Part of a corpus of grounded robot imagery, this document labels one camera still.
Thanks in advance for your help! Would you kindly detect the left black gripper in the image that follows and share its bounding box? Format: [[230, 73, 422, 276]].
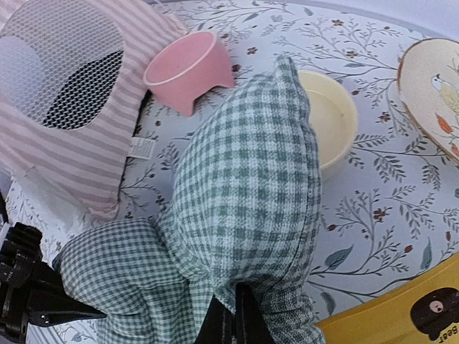
[[1, 222, 106, 337]]

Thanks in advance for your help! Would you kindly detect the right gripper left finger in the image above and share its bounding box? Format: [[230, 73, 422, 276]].
[[195, 297, 233, 344]]

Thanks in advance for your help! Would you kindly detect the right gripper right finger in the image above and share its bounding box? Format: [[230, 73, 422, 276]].
[[235, 283, 275, 344]]

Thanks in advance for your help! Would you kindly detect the green checkered cushion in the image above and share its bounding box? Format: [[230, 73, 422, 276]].
[[53, 56, 325, 343]]

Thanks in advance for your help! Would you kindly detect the pink striped pet tent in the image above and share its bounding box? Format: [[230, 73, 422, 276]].
[[1, 1, 186, 220]]

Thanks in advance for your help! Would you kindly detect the cream pet bowl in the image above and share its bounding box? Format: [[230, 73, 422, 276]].
[[298, 70, 358, 181]]

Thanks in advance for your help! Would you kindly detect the pink pet bowl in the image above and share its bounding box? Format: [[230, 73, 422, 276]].
[[143, 31, 235, 117]]

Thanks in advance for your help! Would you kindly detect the yellow bowl stand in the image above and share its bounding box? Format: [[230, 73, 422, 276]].
[[317, 254, 458, 344]]

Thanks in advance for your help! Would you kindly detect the floral table mat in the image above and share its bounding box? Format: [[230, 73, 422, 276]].
[[6, 0, 459, 344]]

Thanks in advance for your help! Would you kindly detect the beige bowl behind cushion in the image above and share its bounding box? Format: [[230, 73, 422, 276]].
[[397, 38, 458, 161]]

